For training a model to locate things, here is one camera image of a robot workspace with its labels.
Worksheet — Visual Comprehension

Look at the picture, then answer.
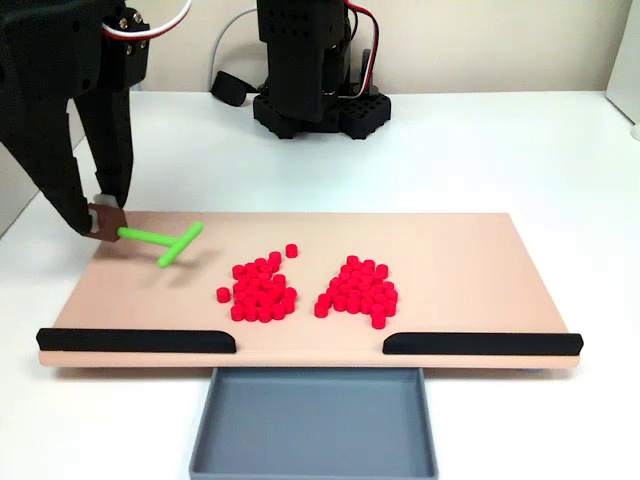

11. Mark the green T pusher brown handle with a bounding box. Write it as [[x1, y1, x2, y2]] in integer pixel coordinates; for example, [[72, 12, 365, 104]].
[[85, 202, 205, 270]]

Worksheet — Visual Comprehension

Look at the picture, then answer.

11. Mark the grey shallow tray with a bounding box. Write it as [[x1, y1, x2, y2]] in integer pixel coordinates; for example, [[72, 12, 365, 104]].
[[188, 367, 440, 480]]

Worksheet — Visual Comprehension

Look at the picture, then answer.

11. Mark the beige flat board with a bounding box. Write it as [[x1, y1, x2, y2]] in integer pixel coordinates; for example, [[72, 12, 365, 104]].
[[38, 211, 585, 372]]

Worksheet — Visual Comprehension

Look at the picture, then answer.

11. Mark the white panel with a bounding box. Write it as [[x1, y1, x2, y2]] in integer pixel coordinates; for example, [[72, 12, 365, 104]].
[[606, 0, 640, 126]]

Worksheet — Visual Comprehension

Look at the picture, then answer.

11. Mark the white red black servo cable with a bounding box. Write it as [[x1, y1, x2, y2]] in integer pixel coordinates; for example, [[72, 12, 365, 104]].
[[101, 0, 195, 42], [344, 0, 382, 99]]

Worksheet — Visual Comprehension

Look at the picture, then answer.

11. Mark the black cable connector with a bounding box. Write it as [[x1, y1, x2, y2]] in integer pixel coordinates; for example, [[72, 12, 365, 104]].
[[210, 71, 260, 108]]

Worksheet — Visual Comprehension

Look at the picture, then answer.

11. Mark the grey cable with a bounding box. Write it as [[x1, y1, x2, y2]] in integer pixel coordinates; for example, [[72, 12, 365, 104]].
[[207, 7, 259, 94]]

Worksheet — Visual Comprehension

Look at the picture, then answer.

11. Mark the black edge rail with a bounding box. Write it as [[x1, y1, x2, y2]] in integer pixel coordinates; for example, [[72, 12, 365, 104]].
[[35, 327, 237, 355], [382, 331, 585, 357]]

